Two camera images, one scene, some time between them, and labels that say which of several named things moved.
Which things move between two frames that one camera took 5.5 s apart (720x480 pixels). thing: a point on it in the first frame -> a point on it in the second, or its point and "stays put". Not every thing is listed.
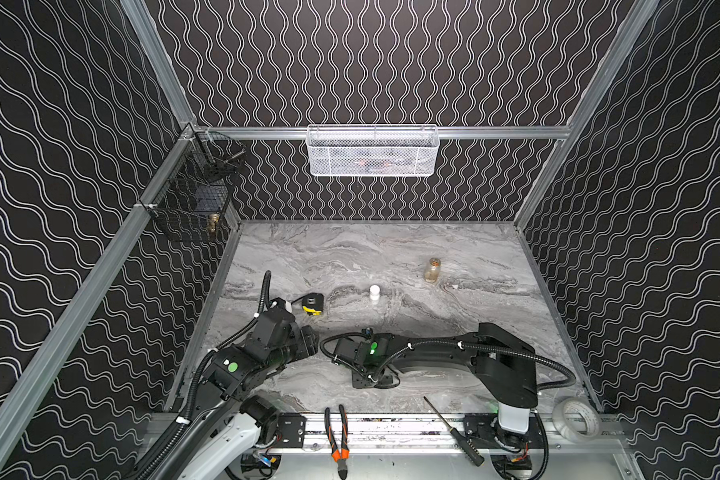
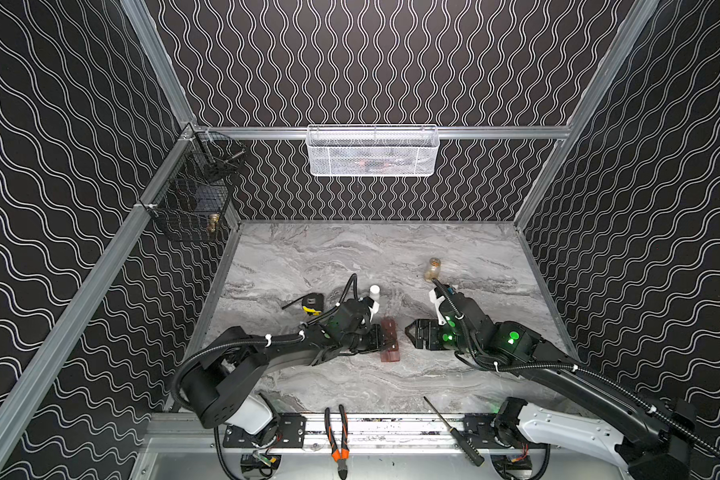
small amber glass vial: x=433 y=271 stays put
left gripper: x=303 y=343 -> x=371 y=336
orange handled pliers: x=342 y=455 stays put
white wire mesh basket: x=372 y=150 stays put
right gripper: x=340 y=349 -> x=428 y=334
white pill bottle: x=375 y=292 stays put
